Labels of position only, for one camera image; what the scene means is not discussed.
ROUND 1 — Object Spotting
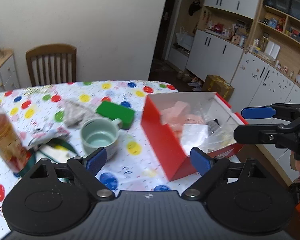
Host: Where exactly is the brown wooden chair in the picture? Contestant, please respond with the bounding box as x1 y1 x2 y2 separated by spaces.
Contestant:
25 43 77 87

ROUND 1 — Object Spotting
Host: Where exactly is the christmas pattern sock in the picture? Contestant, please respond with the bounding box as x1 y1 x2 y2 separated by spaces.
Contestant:
13 139 78 178

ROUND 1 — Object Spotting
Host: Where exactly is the grey knitted cloth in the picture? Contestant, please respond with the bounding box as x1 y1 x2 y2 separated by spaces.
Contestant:
63 100 98 128

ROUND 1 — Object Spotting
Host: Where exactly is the clear bubble wrap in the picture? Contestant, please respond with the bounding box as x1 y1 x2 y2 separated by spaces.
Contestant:
187 103 238 153

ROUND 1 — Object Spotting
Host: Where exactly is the white tissue pack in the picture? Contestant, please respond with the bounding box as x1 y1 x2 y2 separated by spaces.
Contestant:
180 124 209 152

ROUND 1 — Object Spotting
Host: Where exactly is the clear plastic bag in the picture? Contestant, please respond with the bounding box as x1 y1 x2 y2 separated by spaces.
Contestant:
19 126 70 150

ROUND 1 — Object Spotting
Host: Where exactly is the pink mesh bath sponge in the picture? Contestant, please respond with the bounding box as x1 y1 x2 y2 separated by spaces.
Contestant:
160 101 205 139

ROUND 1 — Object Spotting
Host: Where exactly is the balloon pattern tablecloth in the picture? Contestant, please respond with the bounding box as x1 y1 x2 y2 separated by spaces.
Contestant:
0 80 241 240

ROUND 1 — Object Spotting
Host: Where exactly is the green rectangular sponge block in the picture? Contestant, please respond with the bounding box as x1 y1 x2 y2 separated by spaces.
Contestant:
96 101 135 130

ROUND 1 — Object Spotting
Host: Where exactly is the black hanging cap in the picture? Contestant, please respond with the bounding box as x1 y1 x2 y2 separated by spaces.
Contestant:
188 0 202 16

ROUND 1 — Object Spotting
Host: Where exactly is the white wooden side cabinet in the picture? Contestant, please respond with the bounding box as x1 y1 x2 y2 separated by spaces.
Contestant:
0 49 20 92

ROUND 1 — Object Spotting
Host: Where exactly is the brown cardboard floor box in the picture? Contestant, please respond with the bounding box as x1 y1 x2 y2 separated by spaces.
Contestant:
202 75 234 102

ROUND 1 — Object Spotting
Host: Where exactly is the pale green ceramic mug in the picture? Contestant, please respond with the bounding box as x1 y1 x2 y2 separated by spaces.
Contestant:
80 118 122 161

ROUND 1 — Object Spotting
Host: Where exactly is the white wall cabinet unit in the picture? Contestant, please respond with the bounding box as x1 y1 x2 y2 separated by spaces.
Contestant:
165 0 300 181

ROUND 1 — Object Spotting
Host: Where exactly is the amber tea plastic bottle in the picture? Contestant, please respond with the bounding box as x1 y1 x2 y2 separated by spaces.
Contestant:
0 107 31 173

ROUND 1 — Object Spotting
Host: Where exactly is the red cardboard box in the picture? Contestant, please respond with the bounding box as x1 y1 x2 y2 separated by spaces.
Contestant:
141 92 247 181

